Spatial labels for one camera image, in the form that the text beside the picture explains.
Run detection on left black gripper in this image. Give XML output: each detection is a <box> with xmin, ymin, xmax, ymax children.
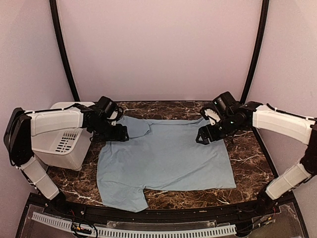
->
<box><xmin>91</xmin><ymin>118</ymin><xmax>129</xmax><ymax>142</ymax></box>

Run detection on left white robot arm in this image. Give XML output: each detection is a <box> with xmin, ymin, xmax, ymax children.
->
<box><xmin>3</xmin><ymin>101</ymin><xmax>129</xmax><ymax>216</ymax></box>

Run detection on right black frame post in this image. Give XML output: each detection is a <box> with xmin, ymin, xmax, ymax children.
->
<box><xmin>240</xmin><ymin>0</ymin><xmax>269</xmax><ymax>104</ymax></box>

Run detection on left black frame post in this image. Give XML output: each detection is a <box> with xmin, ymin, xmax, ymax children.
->
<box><xmin>49</xmin><ymin>0</ymin><xmax>80</xmax><ymax>102</ymax></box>

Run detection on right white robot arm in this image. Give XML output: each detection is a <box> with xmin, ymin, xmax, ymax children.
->
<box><xmin>196</xmin><ymin>101</ymin><xmax>317</xmax><ymax>215</ymax></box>

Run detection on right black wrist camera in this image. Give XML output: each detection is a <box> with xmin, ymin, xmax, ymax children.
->
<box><xmin>212</xmin><ymin>91</ymin><xmax>239</xmax><ymax>115</ymax></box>

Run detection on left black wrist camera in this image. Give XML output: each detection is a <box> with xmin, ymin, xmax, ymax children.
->
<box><xmin>96</xmin><ymin>96</ymin><xmax>117</xmax><ymax>119</ymax></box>

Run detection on white plastic laundry bin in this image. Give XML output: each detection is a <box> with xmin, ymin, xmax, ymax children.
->
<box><xmin>29</xmin><ymin>102</ymin><xmax>91</xmax><ymax>171</ymax></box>

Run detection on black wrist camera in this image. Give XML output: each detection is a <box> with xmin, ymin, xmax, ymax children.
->
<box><xmin>96</xmin><ymin>96</ymin><xmax>117</xmax><ymax>119</ymax></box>
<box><xmin>212</xmin><ymin>91</ymin><xmax>239</xmax><ymax>115</ymax></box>

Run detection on light blue garment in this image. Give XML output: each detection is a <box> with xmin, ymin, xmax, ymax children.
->
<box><xmin>97</xmin><ymin>116</ymin><xmax>236</xmax><ymax>212</ymax></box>

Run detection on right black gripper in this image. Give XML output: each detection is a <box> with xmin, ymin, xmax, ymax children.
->
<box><xmin>196</xmin><ymin>114</ymin><xmax>242</xmax><ymax>145</ymax></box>

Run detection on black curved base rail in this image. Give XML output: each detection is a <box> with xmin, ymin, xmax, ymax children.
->
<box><xmin>16</xmin><ymin>193</ymin><xmax>308</xmax><ymax>238</ymax></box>

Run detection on black frame post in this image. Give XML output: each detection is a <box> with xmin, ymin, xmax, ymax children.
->
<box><xmin>240</xmin><ymin>0</ymin><xmax>269</xmax><ymax>104</ymax></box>
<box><xmin>49</xmin><ymin>0</ymin><xmax>80</xmax><ymax>102</ymax></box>

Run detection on white slotted cable duct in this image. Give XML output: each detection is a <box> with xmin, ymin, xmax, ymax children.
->
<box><xmin>31</xmin><ymin>212</ymin><xmax>237</xmax><ymax>238</ymax></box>

